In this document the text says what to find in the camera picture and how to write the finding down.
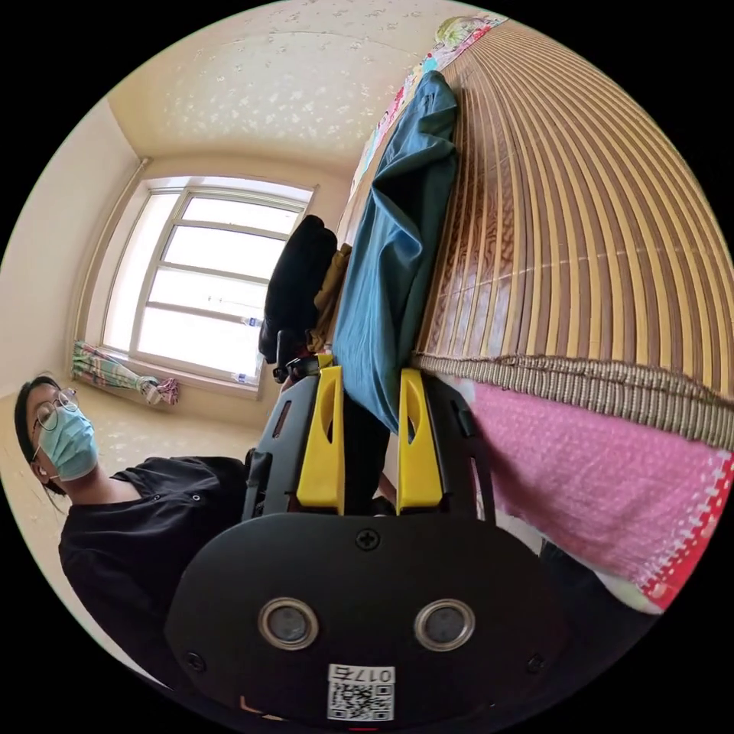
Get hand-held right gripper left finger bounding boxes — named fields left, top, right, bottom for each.
left=295, top=365, right=346, bottom=515

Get person's body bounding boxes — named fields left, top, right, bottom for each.
left=14, top=372, right=259, bottom=689

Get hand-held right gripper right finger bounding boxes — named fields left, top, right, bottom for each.
left=396, top=369, right=444, bottom=515

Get pile of clothes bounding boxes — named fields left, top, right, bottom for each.
left=258, top=215, right=354, bottom=365

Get window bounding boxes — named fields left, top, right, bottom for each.
left=74, top=174, right=320, bottom=400

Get bed with woven mat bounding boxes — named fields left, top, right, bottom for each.
left=336, top=14, right=734, bottom=618

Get light blue jeans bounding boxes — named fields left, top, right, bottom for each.
left=332, top=70, right=460, bottom=435

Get striped tied curtain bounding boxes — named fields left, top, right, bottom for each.
left=70, top=339, right=180, bottom=407

